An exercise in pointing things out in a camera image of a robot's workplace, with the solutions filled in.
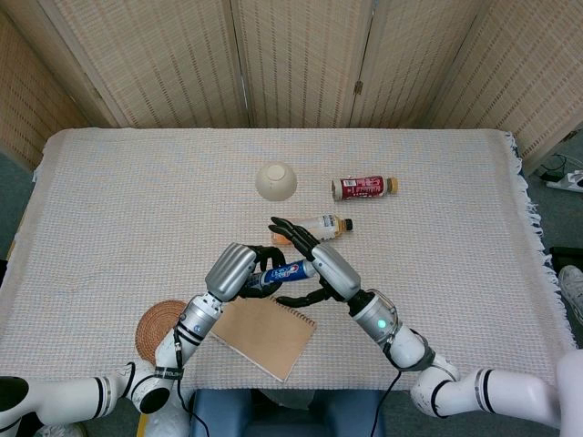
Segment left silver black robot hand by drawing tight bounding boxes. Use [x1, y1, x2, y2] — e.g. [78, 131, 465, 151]
[204, 242, 288, 304]

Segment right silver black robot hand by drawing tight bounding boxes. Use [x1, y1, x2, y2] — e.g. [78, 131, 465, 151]
[266, 216, 363, 307]

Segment blue white toothpaste tube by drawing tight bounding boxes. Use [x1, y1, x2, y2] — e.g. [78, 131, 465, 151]
[248, 258, 320, 292]

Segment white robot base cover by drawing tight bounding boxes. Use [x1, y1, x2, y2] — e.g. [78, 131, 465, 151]
[145, 400, 192, 437]

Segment orange juice bottle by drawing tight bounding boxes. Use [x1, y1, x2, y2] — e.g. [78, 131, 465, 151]
[269, 215, 354, 246]

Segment brown spiral notebook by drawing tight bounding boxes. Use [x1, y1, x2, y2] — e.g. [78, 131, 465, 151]
[209, 295, 318, 383]

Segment red label drink bottle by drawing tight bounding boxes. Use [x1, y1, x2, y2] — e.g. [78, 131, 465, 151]
[331, 175, 401, 202]

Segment round woven rattan coaster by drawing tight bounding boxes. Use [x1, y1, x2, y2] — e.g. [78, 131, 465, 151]
[135, 300, 190, 365]

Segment white woven tablecloth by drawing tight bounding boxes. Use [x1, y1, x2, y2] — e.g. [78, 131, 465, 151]
[0, 127, 578, 392]

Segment upturned cream ceramic bowl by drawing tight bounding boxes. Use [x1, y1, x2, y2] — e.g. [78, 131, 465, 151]
[254, 162, 298, 201]

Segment blue padded seat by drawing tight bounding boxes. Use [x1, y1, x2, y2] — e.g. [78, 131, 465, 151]
[189, 389, 386, 437]

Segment beige woven folding screen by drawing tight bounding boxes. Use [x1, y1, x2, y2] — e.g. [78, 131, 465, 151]
[0, 0, 583, 174]

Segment white sneaker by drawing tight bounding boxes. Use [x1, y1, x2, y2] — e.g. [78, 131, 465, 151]
[557, 265, 583, 315]
[34, 421, 87, 437]

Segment white power strip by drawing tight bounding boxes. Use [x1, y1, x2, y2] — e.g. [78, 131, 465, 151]
[545, 169, 583, 193]

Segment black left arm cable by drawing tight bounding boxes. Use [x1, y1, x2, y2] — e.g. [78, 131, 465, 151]
[174, 325, 201, 437]

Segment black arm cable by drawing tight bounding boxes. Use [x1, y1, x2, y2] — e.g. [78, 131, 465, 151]
[174, 325, 201, 437]
[371, 371, 403, 437]

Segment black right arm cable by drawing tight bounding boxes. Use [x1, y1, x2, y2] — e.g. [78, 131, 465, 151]
[371, 371, 403, 437]

